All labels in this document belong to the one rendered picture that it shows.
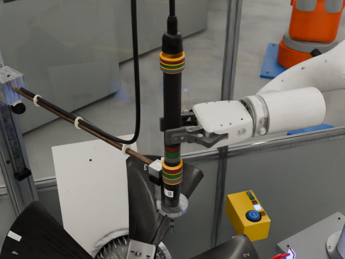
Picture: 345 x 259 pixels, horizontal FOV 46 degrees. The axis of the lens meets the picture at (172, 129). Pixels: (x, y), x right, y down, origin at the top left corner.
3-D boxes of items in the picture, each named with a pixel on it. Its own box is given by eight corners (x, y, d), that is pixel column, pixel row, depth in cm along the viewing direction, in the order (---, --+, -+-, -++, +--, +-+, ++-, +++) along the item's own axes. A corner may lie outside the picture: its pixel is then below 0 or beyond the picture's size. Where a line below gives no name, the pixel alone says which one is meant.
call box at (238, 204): (224, 214, 156) (226, 193, 150) (248, 209, 158) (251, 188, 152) (241, 246, 143) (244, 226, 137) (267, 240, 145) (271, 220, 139)
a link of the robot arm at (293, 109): (247, 92, 88) (267, 96, 79) (302, 84, 90) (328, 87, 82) (250, 130, 89) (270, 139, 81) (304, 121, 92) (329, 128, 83)
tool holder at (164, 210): (143, 203, 92) (141, 170, 86) (164, 187, 96) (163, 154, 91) (174, 223, 87) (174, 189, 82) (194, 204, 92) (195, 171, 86)
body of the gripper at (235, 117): (258, 146, 81) (205, 155, 79) (238, 118, 89) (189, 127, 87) (263, 114, 77) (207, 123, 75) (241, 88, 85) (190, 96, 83)
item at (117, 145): (14, 92, 116) (13, 88, 115) (18, 91, 117) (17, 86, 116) (156, 172, 88) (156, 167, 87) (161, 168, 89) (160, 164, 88)
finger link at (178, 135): (203, 147, 78) (169, 152, 76) (198, 137, 80) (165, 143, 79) (204, 133, 76) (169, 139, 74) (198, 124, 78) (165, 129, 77)
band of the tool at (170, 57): (155, 70, 72) (154, 54, 70) (170, 61, 75) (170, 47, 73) (174, 77, 70) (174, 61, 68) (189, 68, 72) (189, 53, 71)
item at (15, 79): (-11, 95, 122) (-19, 70, 117) (10, 87, 126) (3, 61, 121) (8, 107, 116) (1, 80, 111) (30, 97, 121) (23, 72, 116)
